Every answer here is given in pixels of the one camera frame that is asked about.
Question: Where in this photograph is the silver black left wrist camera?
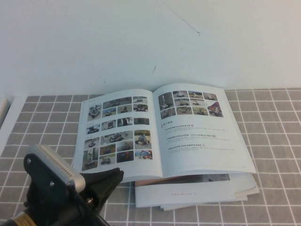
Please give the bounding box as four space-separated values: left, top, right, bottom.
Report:
23 144 87 193

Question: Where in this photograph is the white booklet stack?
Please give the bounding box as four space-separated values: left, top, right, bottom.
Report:
159 173 261 211

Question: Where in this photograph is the white product catalogue book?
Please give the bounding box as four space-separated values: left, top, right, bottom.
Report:
71 82 257 183

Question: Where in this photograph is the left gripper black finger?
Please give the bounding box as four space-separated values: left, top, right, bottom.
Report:
92 169 125 214
80 167 121 187

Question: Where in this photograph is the grey white checked tablecloth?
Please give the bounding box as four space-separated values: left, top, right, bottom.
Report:
0 88 301 226

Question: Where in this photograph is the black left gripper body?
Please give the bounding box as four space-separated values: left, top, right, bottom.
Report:
23 185 104 226

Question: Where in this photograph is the closed white brochure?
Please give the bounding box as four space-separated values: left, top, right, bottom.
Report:
135 173 236 208

